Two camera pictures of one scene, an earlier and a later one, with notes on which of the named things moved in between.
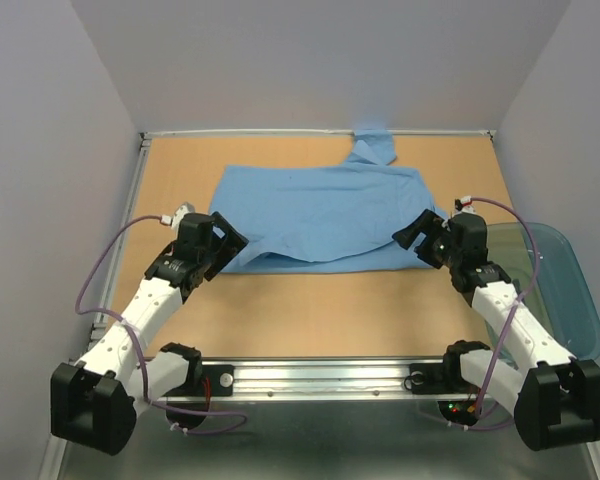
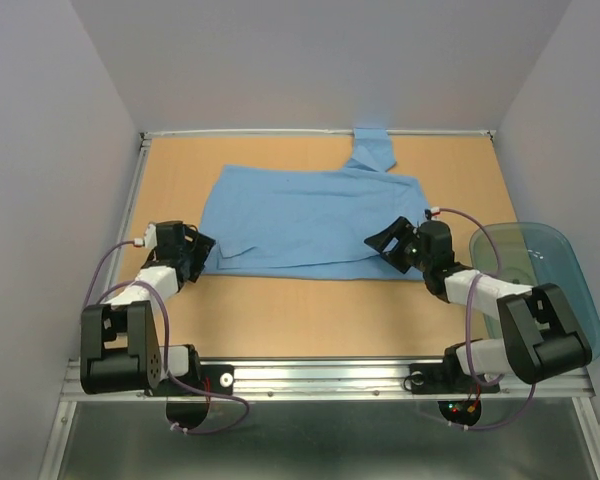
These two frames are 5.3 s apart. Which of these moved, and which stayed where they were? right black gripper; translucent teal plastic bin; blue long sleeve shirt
Moved: right black gripper
Stayed: translucent teal plastic bin; blue long sleeve shirt
